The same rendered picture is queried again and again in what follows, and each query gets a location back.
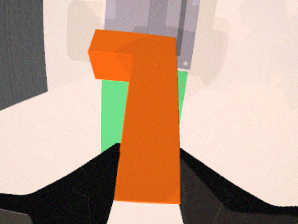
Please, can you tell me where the orange l-shaped part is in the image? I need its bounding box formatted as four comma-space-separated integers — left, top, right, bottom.
88, 30, 181, 205

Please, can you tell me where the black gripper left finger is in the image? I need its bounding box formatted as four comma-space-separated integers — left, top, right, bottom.
0, 143, 121, 224

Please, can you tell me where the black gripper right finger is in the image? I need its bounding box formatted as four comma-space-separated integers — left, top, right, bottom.
180, 148, 298, 224

